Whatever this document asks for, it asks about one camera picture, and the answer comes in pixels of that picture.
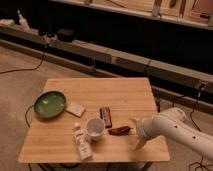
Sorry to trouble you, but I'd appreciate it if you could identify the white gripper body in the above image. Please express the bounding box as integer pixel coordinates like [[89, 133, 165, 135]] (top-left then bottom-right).
[[136, 118, 155, 140]]

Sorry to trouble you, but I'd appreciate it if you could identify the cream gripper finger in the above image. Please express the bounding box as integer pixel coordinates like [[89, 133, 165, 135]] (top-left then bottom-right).
[[130, 118, 138, 124], [134, 138, 147, 150]]

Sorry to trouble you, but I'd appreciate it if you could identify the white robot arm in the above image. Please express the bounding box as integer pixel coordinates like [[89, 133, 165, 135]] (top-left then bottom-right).
[[131, 107, 213, 162]]

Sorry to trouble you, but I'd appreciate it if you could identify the white ceramic cup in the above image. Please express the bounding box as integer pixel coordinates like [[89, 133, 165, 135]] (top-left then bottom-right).
[[86, 118, 105, 141]]

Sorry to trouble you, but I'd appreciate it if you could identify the brown chocolate bar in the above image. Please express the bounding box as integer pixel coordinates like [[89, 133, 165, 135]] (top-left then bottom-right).
[[100, 107, 112, 128]]

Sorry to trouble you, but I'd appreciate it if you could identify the white squeeze bottle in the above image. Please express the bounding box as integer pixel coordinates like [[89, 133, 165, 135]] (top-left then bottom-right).
[[74, 123, 92, 160]]

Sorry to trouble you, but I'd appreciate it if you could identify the wooden table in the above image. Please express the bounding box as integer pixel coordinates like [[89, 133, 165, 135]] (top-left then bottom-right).
[[18, 78, 170, 163]]

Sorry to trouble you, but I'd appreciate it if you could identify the green bowl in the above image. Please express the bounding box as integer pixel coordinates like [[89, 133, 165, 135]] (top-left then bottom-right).
[[34, 91, 66, 119]]

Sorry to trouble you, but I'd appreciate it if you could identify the black device on ledge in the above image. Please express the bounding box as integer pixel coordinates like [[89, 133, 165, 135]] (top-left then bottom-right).
[[56, 28, 75, 42]]

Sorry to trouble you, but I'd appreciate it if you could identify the white bottle on ledge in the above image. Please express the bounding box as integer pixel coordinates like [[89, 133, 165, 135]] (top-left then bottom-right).
[[17, 11, 30, 31]]

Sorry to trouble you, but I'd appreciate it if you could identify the black cable right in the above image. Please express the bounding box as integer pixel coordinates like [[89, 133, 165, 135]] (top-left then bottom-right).
[[188, 83, 213, 171]]

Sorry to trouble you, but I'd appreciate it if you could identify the black floor cable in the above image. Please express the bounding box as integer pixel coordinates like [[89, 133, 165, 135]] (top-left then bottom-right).
[[0, 46, 47, 76]]

